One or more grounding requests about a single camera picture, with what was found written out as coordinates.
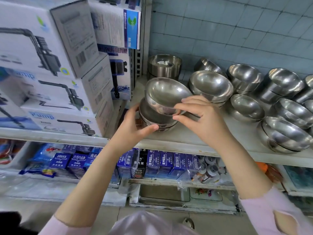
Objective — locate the person's left hand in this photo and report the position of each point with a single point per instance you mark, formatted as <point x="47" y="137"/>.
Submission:
<point x="127" y="130"/>

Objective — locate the person's right hand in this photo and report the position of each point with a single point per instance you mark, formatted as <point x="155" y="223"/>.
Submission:
<point x="207" y="119"/>

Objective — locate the person's left thumb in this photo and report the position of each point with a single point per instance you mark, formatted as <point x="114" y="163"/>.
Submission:
<point x="150" y="129"/>

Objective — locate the person's right middle finger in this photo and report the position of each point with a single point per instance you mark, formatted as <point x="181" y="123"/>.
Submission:
<point x="193" y="98"/>

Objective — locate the person's right thumb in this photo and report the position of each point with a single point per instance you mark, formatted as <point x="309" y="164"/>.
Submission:
<point x="181" y="119"/>

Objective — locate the short nested steel bowl stack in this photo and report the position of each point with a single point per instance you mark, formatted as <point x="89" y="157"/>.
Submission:
<point x="152" y="117"/>

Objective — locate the shiny steel serving bowl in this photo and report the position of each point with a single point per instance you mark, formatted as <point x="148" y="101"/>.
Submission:
<point x="166" y="95"/>

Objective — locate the person's right forearm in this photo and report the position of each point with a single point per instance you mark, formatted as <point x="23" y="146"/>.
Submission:
<point x="244" y="173"/>

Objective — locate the person's left forearm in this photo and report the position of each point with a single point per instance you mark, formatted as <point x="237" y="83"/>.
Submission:
<point x="93" y="183"/>

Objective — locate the white metal shelf unit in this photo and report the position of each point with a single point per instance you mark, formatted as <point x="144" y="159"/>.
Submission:
<point x="171" y="146"/>

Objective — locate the small black box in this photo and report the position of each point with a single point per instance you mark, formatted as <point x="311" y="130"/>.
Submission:
<point x="139" y="162"/>

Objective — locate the row of small blue boxes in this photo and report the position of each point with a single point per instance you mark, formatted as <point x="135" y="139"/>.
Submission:
<point x="166" y="163"/>

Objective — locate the straight-sided steel basin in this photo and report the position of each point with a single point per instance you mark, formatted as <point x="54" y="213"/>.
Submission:
<point x="165" y="67"/>

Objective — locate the small brown bottles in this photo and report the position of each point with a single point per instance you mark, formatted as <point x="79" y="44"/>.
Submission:
<point x="207" y="171"/>

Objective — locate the metal tray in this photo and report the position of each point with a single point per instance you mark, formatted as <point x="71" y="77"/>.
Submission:
<point x="163" y="193"/>

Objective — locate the white flower print dish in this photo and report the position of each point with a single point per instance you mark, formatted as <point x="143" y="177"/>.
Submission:
<point x="206" y="194"/>

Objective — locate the rows of steel bowls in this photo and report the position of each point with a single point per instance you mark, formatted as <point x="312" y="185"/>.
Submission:
<point x="281" y="129"/>

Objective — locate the pink top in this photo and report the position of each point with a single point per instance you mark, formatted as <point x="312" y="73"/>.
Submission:
<point x="146" y="225"/>

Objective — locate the orange packet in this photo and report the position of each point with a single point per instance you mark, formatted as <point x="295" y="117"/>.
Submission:
<point x="269" y="172"/>

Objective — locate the white box with blue side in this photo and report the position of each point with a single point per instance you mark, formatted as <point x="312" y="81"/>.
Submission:
<point x="112" y="26"/>

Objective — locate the blue fish food packets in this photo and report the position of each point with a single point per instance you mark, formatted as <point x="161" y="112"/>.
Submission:
<point x="41" y="159"/>

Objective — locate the dark box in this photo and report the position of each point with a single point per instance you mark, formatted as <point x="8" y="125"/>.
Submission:
<point x="115" y="0"/>

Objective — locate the teal picture box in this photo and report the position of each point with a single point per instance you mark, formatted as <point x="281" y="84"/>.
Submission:
<point x="299" y="178"/>

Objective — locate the white plastic bin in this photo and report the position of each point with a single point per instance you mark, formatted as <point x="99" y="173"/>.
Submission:
<point x="20" y="159"/>

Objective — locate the white and blue pump box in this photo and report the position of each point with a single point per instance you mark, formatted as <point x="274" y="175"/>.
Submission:
<point x="12" y="117"/>

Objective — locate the large white pump box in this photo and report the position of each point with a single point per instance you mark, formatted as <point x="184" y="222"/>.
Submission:
<point x="31" y="44"/>

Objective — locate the red packet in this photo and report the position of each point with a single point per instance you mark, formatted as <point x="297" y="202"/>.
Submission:
<point x="6" y="152"/>

